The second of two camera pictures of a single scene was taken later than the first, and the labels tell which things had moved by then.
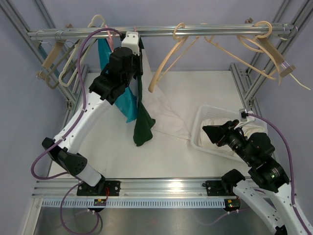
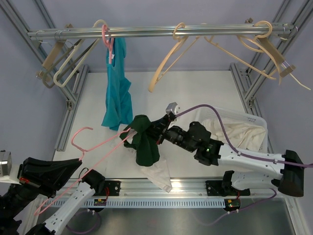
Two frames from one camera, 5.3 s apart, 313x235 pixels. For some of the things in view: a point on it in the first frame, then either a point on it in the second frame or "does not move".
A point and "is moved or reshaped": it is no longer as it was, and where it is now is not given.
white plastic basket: (209, 112) does not move
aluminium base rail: (129, 187) does not move
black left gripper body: (138, 66) -> (44, 192)
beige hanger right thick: (262, 40) does not move
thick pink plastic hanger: (110, 38) is moved or reshaped
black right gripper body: (235, 140) -> (163, 128)
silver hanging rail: (160, 31) does not move
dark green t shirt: (144, 120) -> (147, 150)
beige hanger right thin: (262, 71) does not move
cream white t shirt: (168, 116) -> (246, 137)
